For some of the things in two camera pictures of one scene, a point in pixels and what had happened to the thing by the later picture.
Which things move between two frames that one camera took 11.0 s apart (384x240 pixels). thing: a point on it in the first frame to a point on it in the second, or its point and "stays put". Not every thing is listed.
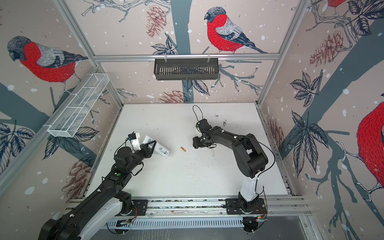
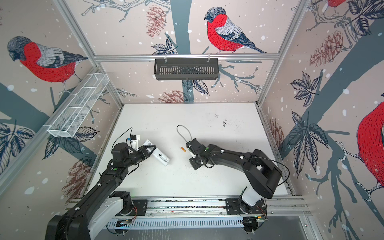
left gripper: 146,150 stays put
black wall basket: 183,70 stays put
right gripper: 198,142 to 195,163
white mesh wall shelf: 68,121 stays put
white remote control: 158,148 to 157,153
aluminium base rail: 285,206 stays put
